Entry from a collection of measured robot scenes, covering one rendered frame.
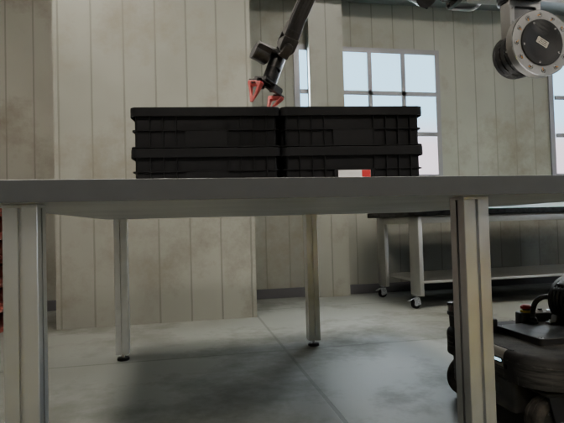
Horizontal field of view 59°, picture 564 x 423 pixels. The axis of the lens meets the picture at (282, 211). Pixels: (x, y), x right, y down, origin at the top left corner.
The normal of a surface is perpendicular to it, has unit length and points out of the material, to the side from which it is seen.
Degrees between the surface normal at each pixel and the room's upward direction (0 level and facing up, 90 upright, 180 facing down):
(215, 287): 90
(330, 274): 90
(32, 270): 90
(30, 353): 90
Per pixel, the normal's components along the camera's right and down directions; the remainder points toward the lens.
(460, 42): 0.19, -0.04
